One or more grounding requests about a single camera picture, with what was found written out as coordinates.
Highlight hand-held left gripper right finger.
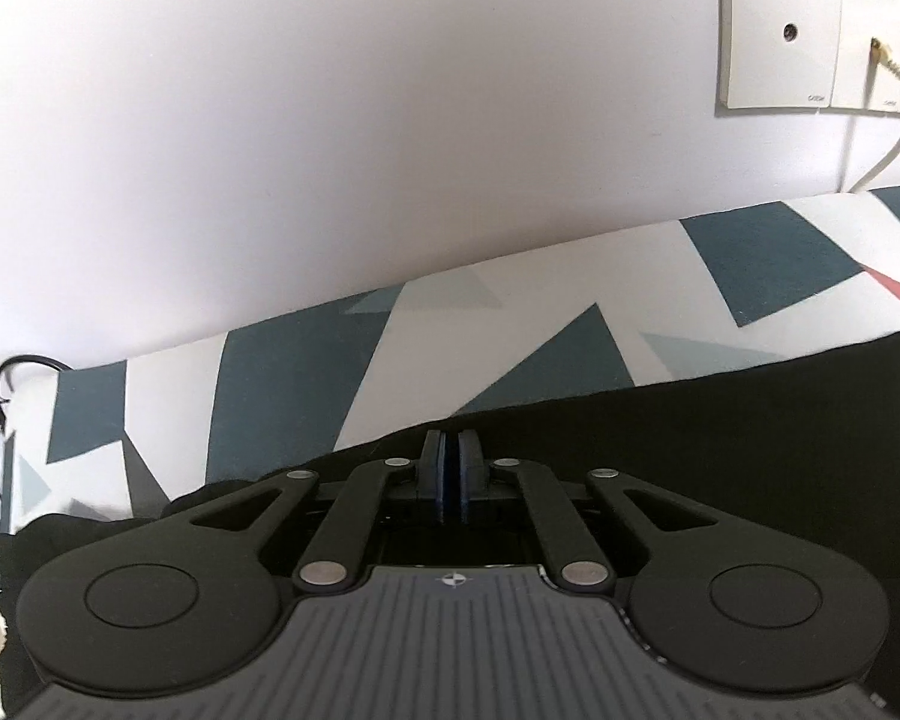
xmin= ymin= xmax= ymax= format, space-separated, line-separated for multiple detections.
xmin=456 ymin=430 xmax=722 ymax=593

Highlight white wall plate with hole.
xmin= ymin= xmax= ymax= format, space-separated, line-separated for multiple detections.
xmin=716 ymin=0 xmax=847 ymax=119

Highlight geometric patterned mat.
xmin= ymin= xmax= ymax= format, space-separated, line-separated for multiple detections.
xmin=0 ymin=184 xmax=900 ymax=533

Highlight white wall plate with cable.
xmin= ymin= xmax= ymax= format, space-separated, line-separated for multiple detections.
xmin=831 ymin=15 xmax=900 ymax=115

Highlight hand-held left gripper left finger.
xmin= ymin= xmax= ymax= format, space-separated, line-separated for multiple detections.
xmin=161 ymin=430 xmax=457 ymax=593

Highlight black garment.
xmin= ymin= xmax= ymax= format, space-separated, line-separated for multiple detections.
xmin=0 ymin=322 xmax=900 ymax=720

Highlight black cables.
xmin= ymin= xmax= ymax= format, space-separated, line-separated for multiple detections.
xmin=0 ymin=356 xmax=76 ymax=578

